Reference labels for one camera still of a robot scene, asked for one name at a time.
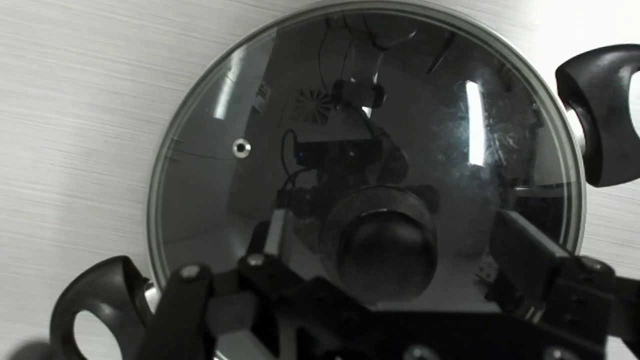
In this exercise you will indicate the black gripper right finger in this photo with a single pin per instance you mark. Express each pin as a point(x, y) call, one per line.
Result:
point(527, 257)

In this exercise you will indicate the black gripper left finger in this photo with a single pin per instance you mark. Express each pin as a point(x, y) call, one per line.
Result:
point(279, 232)

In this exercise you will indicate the glass lid with black knob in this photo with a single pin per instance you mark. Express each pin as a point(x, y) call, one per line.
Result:
point(212, 187)

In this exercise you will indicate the black cooking pot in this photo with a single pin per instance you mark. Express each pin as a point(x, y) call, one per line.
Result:
point(101, 301)

